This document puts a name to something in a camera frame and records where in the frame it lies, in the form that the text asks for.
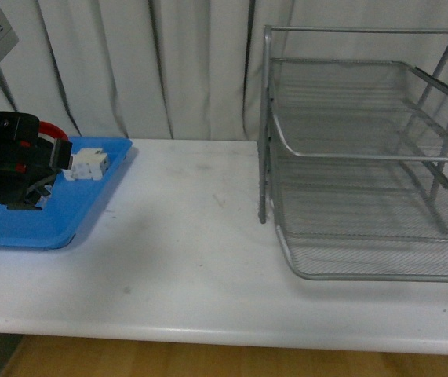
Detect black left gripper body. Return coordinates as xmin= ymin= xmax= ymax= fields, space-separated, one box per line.
xmin=0 ymin=112 xmax=57 ymax=210

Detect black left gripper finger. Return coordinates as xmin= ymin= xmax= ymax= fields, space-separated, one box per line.
xmin=25 ymin=178 xmax=53 ymax=208
xmin=49 ymin=138 xmax=72 ymax=170

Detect red emergency stop button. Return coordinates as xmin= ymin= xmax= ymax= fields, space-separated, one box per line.
xmin=38 ymin=121 xmax=69 ymax=148

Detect silver mesh three-tier rack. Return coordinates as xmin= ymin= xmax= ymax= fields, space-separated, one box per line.
xmin=257 ymin=25 xmax=448 ymax=283

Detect white circuit breaker block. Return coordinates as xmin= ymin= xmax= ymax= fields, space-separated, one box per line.
xmin=63 ymin=148 xmax=111 ymax=181

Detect blue plastic tray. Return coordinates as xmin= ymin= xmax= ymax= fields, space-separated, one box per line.
xmin=0 ymin=137 xmax=132 ymax=249

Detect grey curtain backdrop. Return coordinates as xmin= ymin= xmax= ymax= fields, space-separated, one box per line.
xmin=0 ymin=1 xmax=448 ymax=140

